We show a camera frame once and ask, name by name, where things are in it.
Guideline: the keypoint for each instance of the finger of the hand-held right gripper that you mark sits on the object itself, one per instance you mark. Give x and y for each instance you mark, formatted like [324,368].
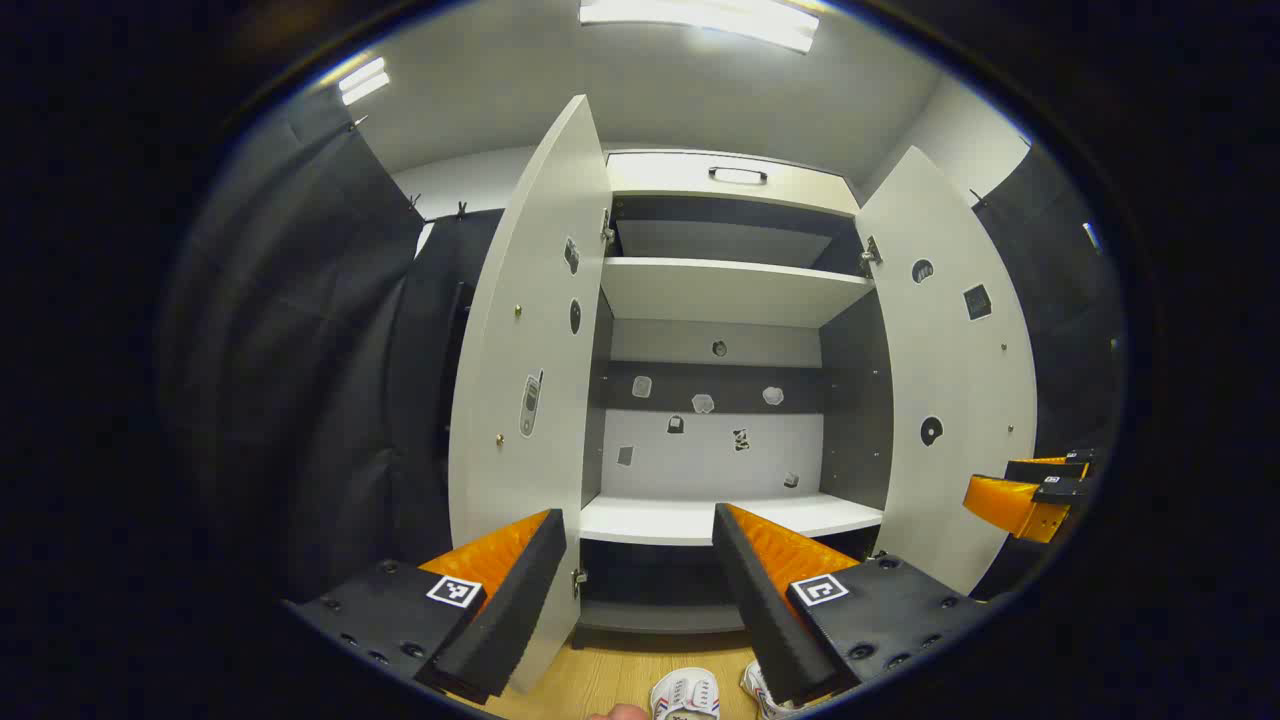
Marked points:
[1010,503]
[1050,467]

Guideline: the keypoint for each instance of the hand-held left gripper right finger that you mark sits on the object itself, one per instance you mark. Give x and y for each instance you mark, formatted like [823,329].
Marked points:
[765,610]

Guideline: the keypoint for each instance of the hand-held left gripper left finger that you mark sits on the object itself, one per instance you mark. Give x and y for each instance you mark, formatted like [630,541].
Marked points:
[510,600]

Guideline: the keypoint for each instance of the white canvas shoe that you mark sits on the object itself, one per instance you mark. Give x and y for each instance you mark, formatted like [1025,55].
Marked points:
[685,695]
[762,688]

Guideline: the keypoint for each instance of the white shoe cabinet door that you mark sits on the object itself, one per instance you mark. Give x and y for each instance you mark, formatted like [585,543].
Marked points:
[520,350]
[950,370]

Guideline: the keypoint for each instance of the white shoe cabinet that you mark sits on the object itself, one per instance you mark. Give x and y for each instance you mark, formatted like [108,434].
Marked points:
[700,465]

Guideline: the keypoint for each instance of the metal door hinge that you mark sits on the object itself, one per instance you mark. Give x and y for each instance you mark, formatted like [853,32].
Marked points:
[579,582]
[870,255]
[607,228]

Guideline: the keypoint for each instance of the white cabinet shelf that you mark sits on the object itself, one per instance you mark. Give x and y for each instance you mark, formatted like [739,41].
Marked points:
[680,518]
[730,290]

